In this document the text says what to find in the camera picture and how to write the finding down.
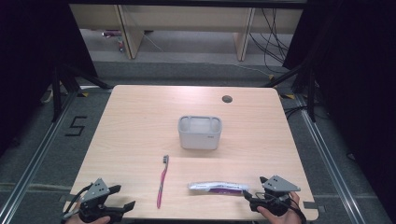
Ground person's left hand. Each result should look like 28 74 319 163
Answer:
65 214 111 224

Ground bundle of black cables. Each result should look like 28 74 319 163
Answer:
247 7 291 75

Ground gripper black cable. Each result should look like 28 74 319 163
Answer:
288 197 308 224
61 183 94 222

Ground dark curtain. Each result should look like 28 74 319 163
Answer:
0 0 98 158
282 0 396 216

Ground grey plastic holder box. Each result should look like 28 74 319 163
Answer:
177 115 223 151

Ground pink toothbrush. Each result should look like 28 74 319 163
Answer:
156 154 170 210

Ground black metal stand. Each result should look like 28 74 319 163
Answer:
262 62 319 123
50 62 114 123

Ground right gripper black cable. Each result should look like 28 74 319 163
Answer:
288 197 308 224

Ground grey tape piece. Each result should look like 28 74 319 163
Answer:
59 193 82 203
303 201 326 214

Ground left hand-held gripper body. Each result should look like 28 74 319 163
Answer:
78 177 126 224

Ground white purple toothpaste tube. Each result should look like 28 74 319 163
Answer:
187 181 250 196

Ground aluminium floor rail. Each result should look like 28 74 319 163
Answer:
293 92 364 224
0 91 78 224

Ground person's right hand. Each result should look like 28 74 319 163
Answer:
256 191 303 224

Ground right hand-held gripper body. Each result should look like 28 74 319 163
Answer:
248 175 302 217

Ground light wooden desk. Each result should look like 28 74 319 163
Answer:
68 3 304 62

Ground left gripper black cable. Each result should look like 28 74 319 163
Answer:
61 183 94 222

